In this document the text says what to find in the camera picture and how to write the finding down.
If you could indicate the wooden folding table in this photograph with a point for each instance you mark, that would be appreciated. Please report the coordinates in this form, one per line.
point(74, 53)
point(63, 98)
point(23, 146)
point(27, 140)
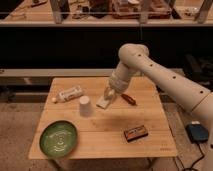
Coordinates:
point(101, 135)

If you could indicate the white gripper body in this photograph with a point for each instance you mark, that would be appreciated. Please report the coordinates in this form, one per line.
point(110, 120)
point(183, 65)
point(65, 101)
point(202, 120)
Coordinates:
point(110, 94)

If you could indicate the dark red oblong object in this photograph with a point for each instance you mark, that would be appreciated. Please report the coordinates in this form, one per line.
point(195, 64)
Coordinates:
point(128, 99)

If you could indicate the white sponge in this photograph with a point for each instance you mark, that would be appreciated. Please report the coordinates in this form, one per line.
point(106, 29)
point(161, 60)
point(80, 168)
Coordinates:
point(103, 103)

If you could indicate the white plastic bottle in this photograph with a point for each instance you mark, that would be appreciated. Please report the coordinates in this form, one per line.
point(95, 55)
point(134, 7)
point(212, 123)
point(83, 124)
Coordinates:
point(68, 94)

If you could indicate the long wooden shelf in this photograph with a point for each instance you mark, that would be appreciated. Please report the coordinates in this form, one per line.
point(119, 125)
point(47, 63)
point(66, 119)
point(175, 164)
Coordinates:
point(97, 13)

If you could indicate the orange black box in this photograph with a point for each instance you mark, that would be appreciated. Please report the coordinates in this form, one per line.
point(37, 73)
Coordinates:
point(135, 133)

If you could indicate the green ceramic bowl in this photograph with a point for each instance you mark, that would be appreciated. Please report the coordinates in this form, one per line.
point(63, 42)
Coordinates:
point(58, 139)

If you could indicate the white paper cup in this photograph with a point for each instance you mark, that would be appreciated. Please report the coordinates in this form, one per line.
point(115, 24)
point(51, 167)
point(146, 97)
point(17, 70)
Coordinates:
point(85, 107)

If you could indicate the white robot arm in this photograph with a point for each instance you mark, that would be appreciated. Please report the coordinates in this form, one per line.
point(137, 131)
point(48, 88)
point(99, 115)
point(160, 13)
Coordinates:
point(193, 97)

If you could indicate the red tray on shelf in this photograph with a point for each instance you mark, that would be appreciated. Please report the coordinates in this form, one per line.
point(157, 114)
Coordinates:
point(131, 9)

